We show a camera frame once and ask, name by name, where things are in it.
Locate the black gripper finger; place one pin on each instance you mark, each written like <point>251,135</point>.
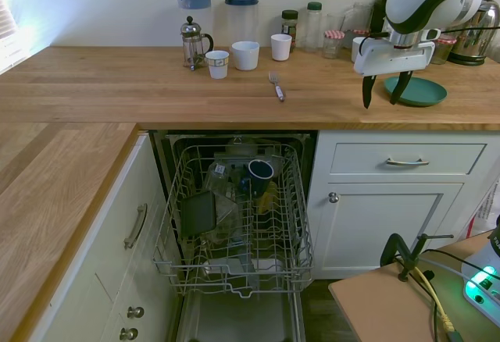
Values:
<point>367,92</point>
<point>401,86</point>

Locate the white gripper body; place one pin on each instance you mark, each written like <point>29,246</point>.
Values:
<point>390,56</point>

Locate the dishwasher door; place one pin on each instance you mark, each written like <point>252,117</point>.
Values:
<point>238,318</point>

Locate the green plate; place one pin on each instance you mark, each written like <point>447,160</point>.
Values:
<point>426,93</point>

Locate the white mug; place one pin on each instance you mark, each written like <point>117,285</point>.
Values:
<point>356,50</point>

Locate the large empty glass jar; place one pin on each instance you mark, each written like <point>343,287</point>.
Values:
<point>358,18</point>

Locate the glass jar red checked lid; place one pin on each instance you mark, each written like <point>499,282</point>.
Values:
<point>443,50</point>
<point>333,44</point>

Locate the white drawer front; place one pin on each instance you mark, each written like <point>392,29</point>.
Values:
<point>363,158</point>

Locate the clear bottle with green lid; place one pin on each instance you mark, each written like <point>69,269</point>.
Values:
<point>313,29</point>

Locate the stainless steel kettle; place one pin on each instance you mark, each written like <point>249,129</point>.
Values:
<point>474,41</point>

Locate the plain white cup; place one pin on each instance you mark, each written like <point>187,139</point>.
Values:
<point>281,48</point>

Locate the spice jar with black lid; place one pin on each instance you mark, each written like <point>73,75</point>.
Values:
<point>289,26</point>

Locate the metal cabinet door knob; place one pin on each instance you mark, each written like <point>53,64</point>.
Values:
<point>333,197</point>

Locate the white bowl with spout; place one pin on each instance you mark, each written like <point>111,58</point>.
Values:
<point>245,56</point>

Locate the dark blue mug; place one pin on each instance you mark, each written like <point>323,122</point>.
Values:
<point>261,176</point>

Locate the white cabinet door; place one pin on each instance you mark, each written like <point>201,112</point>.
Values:
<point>375,232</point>

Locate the yellow plastic item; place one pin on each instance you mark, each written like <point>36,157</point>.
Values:
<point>269,197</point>

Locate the clear pitcher dark blue lid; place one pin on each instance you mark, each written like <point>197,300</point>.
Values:
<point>241,18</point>

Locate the white plastic bag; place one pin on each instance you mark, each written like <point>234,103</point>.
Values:
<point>486,209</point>

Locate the white cup with patterned band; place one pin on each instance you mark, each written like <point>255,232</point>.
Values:
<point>217,65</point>

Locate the clear glass container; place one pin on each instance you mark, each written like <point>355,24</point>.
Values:
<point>224,186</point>

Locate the black metal clamp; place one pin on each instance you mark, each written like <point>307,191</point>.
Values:
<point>408,258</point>

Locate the glass French press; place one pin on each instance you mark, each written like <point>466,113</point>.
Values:
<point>191,47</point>

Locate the clear pitcher light blue lid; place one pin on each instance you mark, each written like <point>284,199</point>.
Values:
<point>193,0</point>

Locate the black square tray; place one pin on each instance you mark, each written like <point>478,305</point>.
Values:
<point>198,215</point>

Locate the wooden mounting board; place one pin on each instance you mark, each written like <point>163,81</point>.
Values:
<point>383,311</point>

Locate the round metal knob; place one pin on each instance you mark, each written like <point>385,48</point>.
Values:
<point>136,312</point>
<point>129,333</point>

